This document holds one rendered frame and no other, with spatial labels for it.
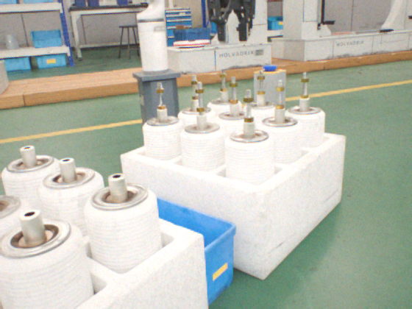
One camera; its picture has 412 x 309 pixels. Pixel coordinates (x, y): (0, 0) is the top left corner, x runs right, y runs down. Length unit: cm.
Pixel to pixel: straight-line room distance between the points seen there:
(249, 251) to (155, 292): 27
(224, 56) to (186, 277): 262
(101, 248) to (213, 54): 261
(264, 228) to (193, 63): 237
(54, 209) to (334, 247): 56
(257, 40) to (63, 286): 296
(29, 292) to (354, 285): 55
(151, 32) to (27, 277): 102
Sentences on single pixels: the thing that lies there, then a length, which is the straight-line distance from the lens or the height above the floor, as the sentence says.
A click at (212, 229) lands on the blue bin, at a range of 71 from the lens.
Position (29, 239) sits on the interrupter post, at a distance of 45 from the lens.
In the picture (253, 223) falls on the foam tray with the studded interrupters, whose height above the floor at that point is 12.
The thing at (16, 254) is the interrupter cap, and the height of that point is 25.
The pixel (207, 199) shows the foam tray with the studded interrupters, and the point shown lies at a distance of 73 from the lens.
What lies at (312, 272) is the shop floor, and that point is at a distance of 77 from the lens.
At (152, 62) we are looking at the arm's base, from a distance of 132.
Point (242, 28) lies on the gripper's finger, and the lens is 87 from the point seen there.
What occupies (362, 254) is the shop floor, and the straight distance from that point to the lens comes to 84.
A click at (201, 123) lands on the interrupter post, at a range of 77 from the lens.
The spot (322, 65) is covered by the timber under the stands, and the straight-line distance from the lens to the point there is 346.
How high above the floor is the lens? 46
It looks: 20 degrees down
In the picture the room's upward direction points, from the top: 3 degrees counter-clockwise
